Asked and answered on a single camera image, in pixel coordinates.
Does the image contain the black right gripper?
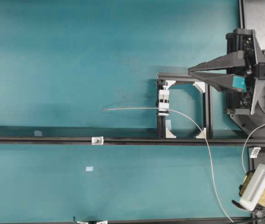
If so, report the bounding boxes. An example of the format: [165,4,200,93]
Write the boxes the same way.
[188,28,265,115]

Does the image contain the thin white wire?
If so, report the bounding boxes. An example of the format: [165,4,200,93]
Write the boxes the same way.
[101,107,235,224]

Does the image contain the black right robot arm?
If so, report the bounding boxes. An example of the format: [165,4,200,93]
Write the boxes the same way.
[188,28,265,115]

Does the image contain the white label tag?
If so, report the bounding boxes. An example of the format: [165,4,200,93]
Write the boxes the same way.
[249,147,261,159]

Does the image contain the white vented power adapter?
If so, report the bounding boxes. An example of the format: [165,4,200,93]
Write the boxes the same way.
[239,164,265,211]

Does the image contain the yellow sponge pad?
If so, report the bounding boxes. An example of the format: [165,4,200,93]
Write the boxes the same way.
[239,172,265,208]

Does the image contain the pale tape patch on table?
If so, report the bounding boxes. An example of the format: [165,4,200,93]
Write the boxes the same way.
[85,166,93,172]

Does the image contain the white corner bracket upper right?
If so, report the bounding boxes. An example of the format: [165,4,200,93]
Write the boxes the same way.
[193,82,205,94]

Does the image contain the white corner bracket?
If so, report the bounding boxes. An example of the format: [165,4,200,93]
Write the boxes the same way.
[165,127,177,139]
[162,80,176,91]
[195,127,207,139]
[193,82,205,94]

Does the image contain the long black aluminium rail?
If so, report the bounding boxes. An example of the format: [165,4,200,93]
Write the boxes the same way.
[0,136,265,147]

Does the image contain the white corner bracket upper left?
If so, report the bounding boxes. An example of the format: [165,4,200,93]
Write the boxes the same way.
[162,80,176,91]

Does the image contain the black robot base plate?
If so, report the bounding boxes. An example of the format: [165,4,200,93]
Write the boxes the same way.
[227,102,265,139]

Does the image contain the black vertical edge rail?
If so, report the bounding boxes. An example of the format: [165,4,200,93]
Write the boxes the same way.
[237,0,245,28]

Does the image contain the white corner bracket lower right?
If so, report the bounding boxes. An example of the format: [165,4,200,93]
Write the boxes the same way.
[195,127,207,139]

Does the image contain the blue tape patch on rail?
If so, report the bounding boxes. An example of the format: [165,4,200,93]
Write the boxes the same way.
[34,130,42,137]

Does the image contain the white wire clamp block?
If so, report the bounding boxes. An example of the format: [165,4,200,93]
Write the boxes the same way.
[157,90,169,116]

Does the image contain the white corner bracket lower left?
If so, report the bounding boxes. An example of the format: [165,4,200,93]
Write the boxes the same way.
[165,127,177,139]

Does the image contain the white bracket with hole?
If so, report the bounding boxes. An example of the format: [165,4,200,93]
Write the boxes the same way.
[91,136,104,145]

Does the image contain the black bottom edge rail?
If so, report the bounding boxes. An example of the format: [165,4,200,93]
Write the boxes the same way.
[71,217,265,224]

